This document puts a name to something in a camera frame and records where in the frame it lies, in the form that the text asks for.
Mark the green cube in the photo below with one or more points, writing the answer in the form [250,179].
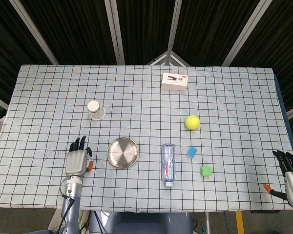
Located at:
[206,171]

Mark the blue grey robot torso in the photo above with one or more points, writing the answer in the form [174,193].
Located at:
[141,224]

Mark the clear plastic water bottle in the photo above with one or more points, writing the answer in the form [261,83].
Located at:
[168,165]

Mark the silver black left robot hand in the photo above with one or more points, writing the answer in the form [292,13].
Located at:
[75,162]

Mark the yellow tennis ball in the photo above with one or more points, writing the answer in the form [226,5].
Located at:
[192,122]

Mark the blue and white block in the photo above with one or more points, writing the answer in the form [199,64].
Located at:
[191,151]

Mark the white paper cup blue print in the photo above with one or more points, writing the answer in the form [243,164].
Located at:
[96,111]

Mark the checked light blue tablecloth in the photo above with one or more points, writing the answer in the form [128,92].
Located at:
[146,102]

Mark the silver metal plate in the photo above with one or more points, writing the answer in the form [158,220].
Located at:
[122,152]

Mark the small white die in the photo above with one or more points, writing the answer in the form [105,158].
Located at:
[91,159]

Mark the white stapler box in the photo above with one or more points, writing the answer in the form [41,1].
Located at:
[173,83]

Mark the white metal frame post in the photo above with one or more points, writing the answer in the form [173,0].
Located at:
[115,31]
[245,31]
[34,31]
[173,24]

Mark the white triangular frame brace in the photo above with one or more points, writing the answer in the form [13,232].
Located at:
[169,54]

